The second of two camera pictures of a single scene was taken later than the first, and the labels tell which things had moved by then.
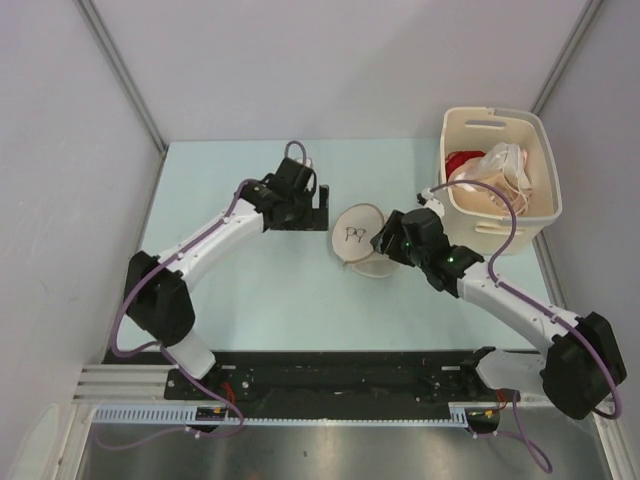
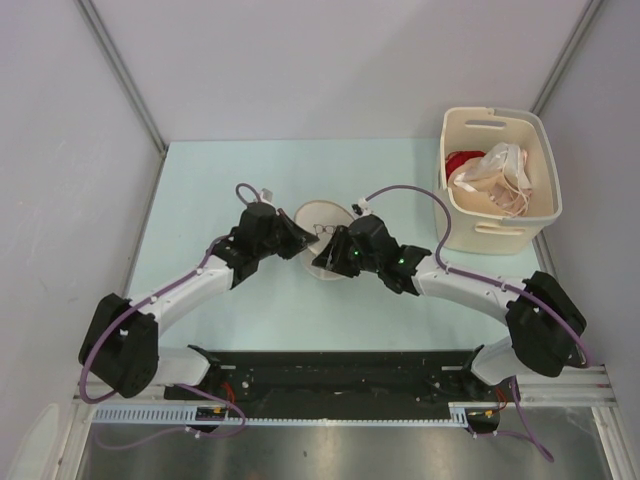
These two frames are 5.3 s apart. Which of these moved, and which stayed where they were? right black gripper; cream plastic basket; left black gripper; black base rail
Moved: right black gripper; left black gripper
Stayed: black base rail; cream plastic basket
